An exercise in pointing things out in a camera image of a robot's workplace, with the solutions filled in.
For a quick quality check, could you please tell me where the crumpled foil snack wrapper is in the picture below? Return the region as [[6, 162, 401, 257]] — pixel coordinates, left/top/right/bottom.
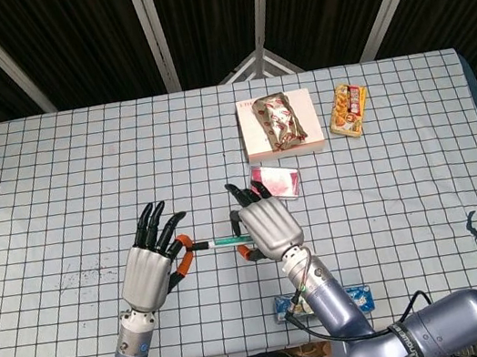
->
[[250, 88, 310, 157]]

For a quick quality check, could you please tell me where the blue cookie package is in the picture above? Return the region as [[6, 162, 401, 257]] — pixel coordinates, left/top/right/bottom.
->
[[271, 280, 376, 329]]

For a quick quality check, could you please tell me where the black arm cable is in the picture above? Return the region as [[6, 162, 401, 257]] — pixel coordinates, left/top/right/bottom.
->
[[281, 274, 438, 354]]

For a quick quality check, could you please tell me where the blue checkered tablecloth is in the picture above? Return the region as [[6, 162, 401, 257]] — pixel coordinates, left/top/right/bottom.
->
[[0, 36, 477, 357]]

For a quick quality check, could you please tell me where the white triangular metal frame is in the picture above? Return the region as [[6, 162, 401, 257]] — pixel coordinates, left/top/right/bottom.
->
[[212, 41, 307, 87]]

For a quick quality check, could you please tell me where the white flat cardboard box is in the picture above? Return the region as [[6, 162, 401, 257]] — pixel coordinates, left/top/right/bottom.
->
[[233, 86, 328, 165]]

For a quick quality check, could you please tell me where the green white marker pen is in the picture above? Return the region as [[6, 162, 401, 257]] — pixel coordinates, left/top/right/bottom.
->
[[207, 231, 254, 252]]

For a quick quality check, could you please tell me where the brown paper bag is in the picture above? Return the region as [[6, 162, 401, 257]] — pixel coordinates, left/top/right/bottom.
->
[[281, 340, 334, 357]]

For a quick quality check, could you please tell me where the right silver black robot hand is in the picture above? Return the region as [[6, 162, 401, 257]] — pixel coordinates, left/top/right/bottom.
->
[[222, 171, 310, 269]]

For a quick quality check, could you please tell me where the yellow snack box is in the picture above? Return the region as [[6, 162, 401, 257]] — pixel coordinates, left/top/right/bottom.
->
[[321, 79, 375, 143]]

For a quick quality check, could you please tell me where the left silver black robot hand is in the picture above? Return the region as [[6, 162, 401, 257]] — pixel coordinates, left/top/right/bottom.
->
[[106, 195, 206, 318]]

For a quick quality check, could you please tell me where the pink snack packet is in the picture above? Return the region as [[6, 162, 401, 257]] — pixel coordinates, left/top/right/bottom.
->
[[248, 157, 307, 208]]

